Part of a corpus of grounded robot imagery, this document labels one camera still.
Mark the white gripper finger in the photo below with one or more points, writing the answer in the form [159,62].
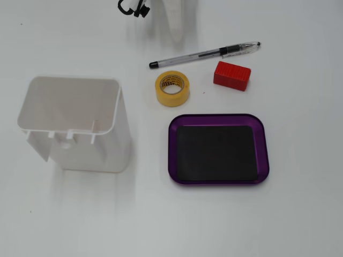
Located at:
[175,24]

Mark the yellow tape roll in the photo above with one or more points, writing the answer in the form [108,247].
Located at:
[171,102]

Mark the white plastic box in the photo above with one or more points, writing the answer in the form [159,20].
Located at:
[80,156]

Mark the clear black ballpoint pen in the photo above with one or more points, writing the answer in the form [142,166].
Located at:
[187,57]

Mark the red ribbed block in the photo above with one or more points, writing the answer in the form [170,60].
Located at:
[231,77]

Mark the purple metal tray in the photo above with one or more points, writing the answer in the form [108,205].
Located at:
[214,120]

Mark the black tray mat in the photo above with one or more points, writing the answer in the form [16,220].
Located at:
[214,152]

